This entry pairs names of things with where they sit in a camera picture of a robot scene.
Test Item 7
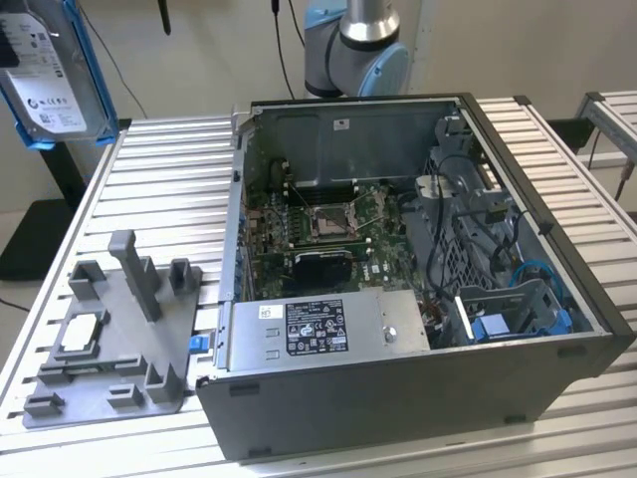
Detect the CPU socket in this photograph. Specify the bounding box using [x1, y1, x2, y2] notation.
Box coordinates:
[308, 203, 359, 245]

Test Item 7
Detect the grey metal disk bay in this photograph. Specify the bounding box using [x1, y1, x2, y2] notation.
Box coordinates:
[453, 277, 573, 346]

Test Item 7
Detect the perforated metal drive cage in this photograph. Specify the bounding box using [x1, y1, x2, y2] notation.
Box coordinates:
[403, 143, 548, 320]

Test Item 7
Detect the blue carrier in bay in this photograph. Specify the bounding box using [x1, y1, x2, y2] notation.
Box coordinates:
[471, 316, 510, 345]

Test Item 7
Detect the silver CPU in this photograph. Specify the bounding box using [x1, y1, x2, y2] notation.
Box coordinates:
[62, 315, 104, 353]

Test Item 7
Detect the metal socket cover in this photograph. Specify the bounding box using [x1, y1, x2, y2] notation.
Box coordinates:
[342, 191, 387, 223]

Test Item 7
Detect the black wire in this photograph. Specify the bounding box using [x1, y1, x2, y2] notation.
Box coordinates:
[428, 151, 499, 300]

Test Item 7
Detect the blue wire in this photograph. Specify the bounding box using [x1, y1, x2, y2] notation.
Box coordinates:
[511, 257, 568, 313]

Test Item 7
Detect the metal slat side table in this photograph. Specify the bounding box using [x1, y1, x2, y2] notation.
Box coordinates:
[575, 92, 637, 165]

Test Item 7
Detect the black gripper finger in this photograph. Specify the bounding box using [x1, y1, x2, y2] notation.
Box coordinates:
[0, 22, 22, 69]

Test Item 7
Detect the hard disk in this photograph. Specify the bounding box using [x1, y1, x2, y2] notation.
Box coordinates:
[0, 0, 119, 151]

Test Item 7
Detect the open black PC case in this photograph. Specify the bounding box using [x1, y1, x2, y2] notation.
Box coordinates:
[195, 92, 637, 462]

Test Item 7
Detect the green motherboard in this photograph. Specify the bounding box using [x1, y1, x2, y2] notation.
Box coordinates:
[243, 181, 434, 300]

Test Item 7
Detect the black box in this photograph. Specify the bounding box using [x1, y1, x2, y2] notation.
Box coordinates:
[546, 119, 596, 155]

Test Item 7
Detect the black RAM slot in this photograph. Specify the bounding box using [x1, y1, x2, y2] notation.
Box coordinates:
[284, 178, 362, 194]

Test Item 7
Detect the grey power supply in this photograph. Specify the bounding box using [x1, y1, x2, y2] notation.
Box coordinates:
[231, 291, 432, 372]

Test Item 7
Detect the black graphics card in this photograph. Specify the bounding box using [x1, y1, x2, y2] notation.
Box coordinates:
[292, 250, 355, 286]

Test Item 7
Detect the grey parts rack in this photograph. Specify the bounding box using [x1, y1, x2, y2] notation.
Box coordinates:
[22, 229, 204, 430]

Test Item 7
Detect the black hanging cable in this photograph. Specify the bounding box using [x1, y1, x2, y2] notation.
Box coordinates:
[271, 0, 298, 99]

